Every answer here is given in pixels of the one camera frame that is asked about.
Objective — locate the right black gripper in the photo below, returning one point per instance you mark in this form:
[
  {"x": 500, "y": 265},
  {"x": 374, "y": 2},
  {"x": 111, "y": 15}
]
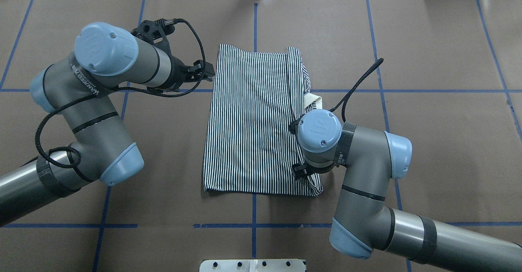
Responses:
[{"x": 299, "y": 171}]

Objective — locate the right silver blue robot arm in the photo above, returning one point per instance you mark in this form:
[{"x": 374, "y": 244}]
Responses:
[{"x": 363, "y": 223}]

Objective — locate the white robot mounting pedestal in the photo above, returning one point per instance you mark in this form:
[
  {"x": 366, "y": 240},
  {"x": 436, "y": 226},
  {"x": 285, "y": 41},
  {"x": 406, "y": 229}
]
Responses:
[{"x": 253, "y": 265}]

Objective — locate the blue white striped polo shirt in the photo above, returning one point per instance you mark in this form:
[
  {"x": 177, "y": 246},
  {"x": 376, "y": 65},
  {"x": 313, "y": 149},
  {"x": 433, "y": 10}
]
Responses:
[{"x": 249, "y": 148}]

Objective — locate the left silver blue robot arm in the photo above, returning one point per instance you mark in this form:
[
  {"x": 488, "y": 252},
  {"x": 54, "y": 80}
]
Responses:
[{"x": 83, "y": 138}]

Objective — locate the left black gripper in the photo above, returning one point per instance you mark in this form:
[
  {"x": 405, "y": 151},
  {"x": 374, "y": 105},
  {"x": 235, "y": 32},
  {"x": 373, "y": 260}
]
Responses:
[{"x": 178, "y": 74}]

